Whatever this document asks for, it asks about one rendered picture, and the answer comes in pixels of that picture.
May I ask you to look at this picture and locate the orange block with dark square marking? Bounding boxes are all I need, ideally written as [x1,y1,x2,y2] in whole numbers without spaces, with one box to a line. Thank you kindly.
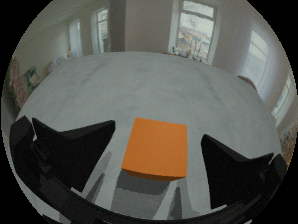
[121,117,188,181]

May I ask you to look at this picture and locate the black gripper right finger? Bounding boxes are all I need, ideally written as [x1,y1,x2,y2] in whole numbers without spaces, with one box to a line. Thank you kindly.
[201,135,274,209]

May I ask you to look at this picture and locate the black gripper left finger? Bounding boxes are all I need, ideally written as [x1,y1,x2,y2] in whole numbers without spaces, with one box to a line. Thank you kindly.
[32,117,116,192]

